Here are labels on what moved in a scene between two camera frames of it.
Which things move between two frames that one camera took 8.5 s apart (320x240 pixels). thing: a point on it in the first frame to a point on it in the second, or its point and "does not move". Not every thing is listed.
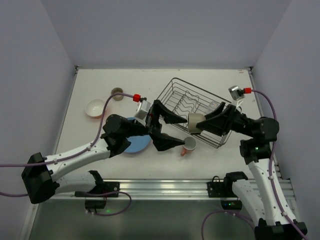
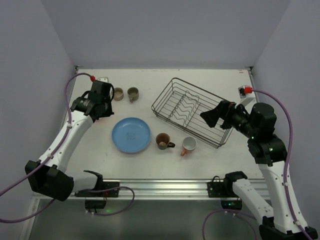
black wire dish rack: (183, 98) does not move
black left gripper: (154, 122) to (106, 110)
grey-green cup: (193, 118) to (133, 93)
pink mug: (190, 145) does not move
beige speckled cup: (117, 90) does not move
